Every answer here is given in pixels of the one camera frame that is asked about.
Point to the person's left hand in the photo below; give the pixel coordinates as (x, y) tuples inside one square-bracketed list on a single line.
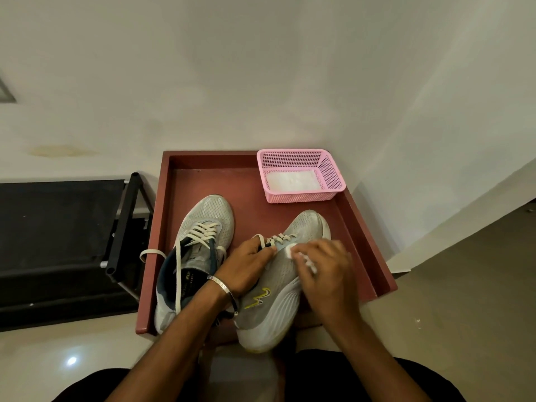
[(241, 270)]

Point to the person's right hand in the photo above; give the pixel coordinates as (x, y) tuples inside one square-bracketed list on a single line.
[(328, 278)]

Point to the person's left fingers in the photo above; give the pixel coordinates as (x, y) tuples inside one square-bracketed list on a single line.
[(259, 250)]

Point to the person's right fingers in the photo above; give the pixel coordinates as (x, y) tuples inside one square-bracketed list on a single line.
[(314, 252)]

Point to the white wipe cloth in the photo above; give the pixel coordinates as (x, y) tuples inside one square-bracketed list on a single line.
[(288, 252)]

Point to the grey sneaker with yellow logo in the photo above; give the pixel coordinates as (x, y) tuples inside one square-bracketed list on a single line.
[(272, 305)]

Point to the person's right forearm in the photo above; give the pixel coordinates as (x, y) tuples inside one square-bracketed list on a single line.
[(372, 360)]

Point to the person's left forearm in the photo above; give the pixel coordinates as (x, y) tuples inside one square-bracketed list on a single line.
[(176, 347)]

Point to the grey sneaker with loose laces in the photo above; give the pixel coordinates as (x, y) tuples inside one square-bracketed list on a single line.
[(209, 217)]

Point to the red-brown wooden tray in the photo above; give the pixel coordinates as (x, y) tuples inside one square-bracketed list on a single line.
[(243, 184)]

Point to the white cloth pad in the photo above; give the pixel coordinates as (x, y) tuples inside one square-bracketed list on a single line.
[(293, 181)]

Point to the pink plastic basket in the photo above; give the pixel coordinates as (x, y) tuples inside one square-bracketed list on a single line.
[(331, 175)]

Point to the person's black trousers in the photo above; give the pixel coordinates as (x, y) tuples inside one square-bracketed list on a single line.
[(331, 376)]

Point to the black shoe rack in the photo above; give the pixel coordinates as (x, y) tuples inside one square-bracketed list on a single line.
[(54, 230)]

